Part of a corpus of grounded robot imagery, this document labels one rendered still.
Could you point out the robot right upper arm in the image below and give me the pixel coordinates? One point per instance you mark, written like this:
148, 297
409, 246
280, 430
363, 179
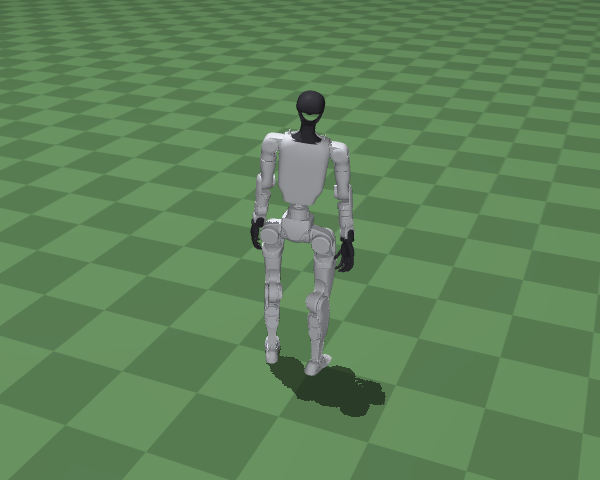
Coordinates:
339, 154

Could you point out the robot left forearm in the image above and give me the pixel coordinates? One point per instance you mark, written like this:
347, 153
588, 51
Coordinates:
261, 201

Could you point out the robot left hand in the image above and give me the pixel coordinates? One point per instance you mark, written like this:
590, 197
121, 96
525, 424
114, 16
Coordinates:
255, 231

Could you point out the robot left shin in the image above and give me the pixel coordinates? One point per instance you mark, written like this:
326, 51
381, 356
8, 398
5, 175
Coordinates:
271, 316

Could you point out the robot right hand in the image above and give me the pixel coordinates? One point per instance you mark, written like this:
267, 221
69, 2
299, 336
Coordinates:
347, 252

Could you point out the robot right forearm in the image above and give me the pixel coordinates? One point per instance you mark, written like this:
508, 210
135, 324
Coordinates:
346, 215

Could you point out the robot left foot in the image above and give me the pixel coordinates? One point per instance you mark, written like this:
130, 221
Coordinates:
272, 354

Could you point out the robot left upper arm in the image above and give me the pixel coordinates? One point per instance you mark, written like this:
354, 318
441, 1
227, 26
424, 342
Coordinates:
270, 146

